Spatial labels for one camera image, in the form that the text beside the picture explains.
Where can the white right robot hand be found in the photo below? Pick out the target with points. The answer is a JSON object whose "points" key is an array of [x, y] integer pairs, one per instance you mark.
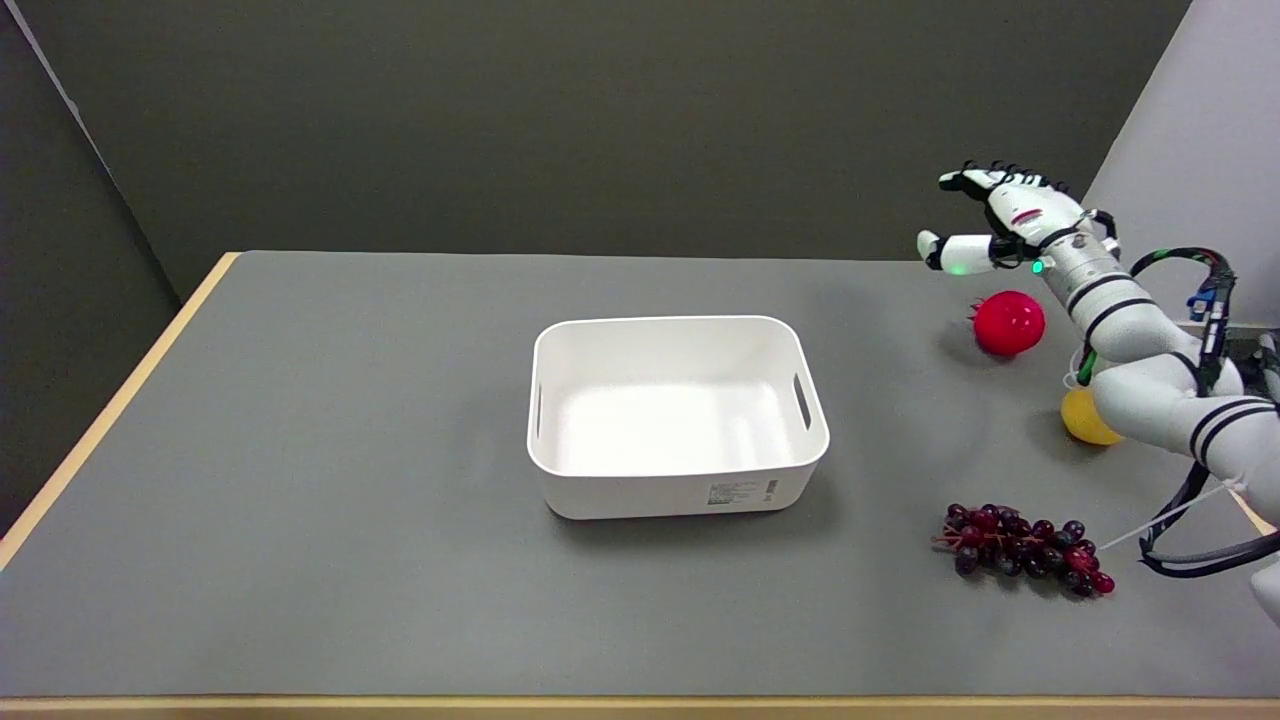
{"points": [[1010, 222]]}

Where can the red pomegranate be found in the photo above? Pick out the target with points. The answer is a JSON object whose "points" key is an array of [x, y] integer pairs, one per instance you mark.
{"points": [[1008, 323]]}

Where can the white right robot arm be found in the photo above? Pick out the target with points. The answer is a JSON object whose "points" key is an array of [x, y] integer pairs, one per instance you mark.
{"points": [[1160, 360]]}

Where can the yellow pear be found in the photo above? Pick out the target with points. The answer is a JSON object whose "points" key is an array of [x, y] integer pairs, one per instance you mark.
{"points": [[1085, 420]]}

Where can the purple grape bunch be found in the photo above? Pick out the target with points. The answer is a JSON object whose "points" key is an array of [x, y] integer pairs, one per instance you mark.
{"points": [[1025, 548]]}

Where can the white plastic storage bin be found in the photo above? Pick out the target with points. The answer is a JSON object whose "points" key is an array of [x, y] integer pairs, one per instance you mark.
{"points": [[677, 415]]}

